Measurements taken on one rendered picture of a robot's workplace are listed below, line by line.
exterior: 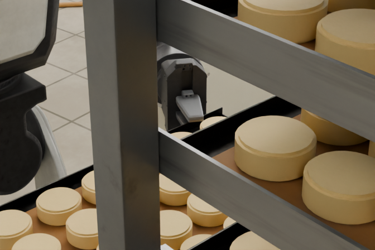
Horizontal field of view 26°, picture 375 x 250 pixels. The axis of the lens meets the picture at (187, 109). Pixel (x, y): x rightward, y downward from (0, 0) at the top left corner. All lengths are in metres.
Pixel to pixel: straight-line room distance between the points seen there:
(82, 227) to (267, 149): 0.42
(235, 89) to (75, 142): 1.30
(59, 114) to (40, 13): 2.19
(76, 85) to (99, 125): 3.02
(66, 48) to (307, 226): 3.45
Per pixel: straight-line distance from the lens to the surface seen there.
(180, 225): 0.87
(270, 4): 0.45
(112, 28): 0.44
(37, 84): 1.18
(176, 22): 0.44
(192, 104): 1.09
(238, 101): 1.90
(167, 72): 1.11
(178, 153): 0.48
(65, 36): 3.97
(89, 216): 0.89
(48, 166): 1.27
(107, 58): 0.45
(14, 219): 0.89
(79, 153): 3.02
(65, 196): 0.92
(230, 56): 0.42
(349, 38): 0.41
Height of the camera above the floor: 1.58
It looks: 29 degrees down
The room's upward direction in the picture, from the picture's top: straight up
